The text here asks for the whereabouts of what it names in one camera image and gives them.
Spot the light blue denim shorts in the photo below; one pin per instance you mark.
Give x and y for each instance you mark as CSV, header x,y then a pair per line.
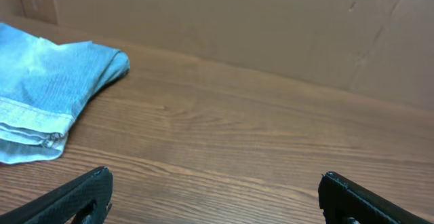
x,y
44,88

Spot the cardboard back panel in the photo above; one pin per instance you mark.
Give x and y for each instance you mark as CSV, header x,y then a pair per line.
x,y
378,48

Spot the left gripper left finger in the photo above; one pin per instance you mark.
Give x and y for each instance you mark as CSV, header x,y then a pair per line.
x,y
86,199

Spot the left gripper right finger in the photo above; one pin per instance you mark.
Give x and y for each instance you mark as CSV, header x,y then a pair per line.
x,y
343,201

